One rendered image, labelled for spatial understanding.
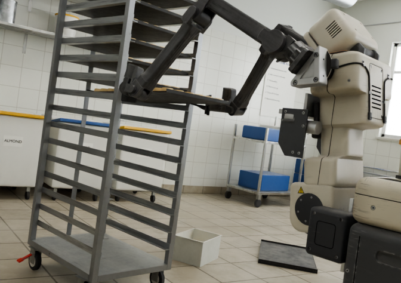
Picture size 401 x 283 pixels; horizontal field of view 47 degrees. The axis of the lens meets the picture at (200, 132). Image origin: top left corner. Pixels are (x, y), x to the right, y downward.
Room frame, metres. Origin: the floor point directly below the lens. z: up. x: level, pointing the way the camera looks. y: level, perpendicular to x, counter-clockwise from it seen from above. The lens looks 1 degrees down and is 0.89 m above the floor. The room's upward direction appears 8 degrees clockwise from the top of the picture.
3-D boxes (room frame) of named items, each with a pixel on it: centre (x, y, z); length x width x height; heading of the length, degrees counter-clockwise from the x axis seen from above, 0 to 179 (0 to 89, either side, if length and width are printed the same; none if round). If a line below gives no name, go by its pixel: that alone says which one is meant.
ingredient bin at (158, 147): (4.99, 0.69, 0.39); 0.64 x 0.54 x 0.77; 32
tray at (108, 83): (2.46, 0.45, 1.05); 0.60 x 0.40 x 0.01; 46
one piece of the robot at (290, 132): (1.64, -0.40, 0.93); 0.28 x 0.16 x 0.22; 136
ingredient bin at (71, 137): (4.61, 1.23, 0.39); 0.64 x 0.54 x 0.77; 34
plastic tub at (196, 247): (3.08, -0.08, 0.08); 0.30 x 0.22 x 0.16; 154
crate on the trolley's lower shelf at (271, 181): (5.95, -0.89, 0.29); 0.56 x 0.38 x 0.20; 133
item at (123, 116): (2.60, 0.31, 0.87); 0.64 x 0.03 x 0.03; 46
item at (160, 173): (2.60, 0.31, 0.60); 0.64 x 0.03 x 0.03; 46
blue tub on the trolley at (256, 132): (5.80, -0.76, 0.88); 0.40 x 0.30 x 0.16; 38
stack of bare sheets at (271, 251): (3.45, -0.76, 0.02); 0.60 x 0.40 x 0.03; 171
